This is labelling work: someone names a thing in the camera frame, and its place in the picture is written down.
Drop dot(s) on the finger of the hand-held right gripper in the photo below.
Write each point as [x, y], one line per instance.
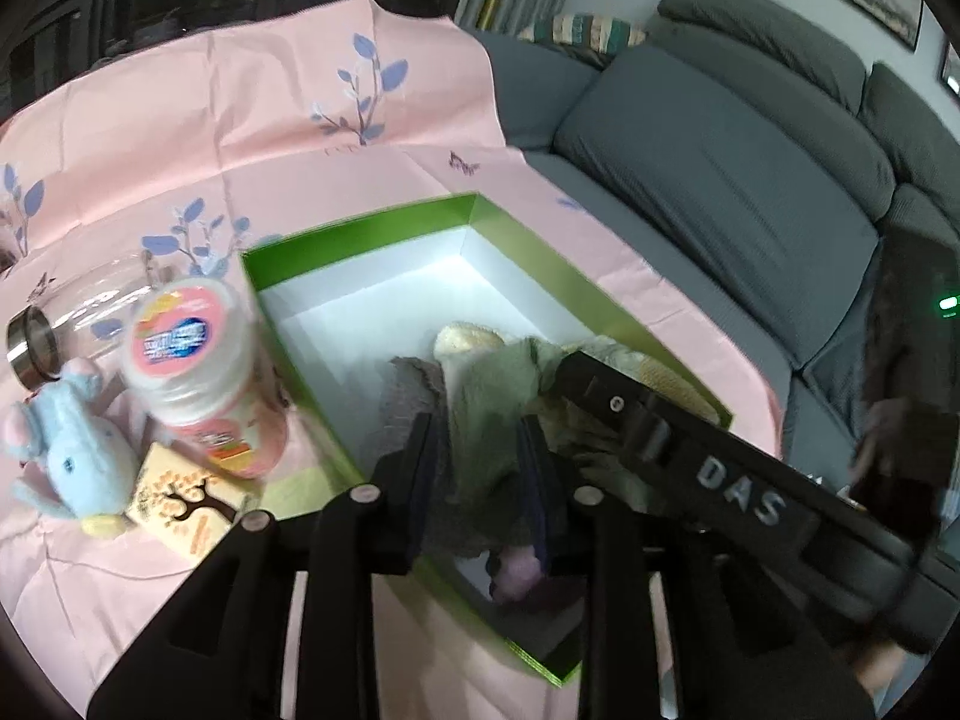
[675, 450]

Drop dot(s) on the blue elephant plush toy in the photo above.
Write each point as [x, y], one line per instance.
[75, 457]

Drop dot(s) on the purple and grey towel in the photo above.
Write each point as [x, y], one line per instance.
[517, 574]

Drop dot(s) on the grey sofa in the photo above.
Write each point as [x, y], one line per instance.
[712, 165]

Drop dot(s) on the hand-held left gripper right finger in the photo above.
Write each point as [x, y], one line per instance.
[534, 480]

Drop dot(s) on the pink plastic canister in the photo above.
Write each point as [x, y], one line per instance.
[195, 375]

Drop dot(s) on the person's right hand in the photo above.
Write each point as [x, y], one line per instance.
[881, 675]

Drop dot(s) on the striped pillow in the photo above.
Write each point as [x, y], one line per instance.
[585, 30]

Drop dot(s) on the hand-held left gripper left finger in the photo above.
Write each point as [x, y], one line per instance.
[427, 480]

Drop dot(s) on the beige drink carton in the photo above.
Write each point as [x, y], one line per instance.
[187, 502]

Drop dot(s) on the small framed picture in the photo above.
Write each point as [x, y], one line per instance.
[951, 67]

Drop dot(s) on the glass jar with metal lid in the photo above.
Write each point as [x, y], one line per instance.
[34, 345]

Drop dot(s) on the pink floral tablecloth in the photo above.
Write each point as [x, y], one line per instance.
[225, 127]

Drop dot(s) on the green cardboard box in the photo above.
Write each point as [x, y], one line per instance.
[525, 240]

